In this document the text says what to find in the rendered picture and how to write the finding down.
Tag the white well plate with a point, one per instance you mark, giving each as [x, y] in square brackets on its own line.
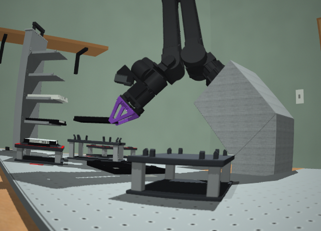
[56, 97]

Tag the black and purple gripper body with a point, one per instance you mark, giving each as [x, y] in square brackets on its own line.
[138, 103]

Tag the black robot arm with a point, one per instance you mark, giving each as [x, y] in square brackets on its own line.
[200, 65]

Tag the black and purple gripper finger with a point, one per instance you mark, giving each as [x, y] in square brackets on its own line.
[127, 119]
[125, 106]

